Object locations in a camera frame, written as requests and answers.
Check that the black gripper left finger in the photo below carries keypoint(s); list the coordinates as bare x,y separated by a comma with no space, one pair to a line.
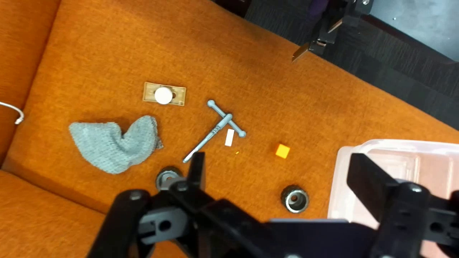
143,215

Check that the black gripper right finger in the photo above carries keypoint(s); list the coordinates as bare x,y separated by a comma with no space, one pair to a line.
406,215

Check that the orange cube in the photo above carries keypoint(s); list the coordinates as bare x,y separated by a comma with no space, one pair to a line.
283,150

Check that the orange fabric couch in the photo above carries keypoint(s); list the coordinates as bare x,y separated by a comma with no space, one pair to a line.
143,47

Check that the clear plastic bin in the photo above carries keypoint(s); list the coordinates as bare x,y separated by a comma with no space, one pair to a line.
353,190

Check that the grey knitted cloth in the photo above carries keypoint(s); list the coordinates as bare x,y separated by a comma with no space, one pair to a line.
109,144

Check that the small white rectangular block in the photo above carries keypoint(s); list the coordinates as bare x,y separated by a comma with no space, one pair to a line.
229,137

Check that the white round disc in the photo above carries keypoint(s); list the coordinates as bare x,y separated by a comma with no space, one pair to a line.
162,94

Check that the brown wooden tile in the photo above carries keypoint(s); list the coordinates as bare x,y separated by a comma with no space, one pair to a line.
179,94

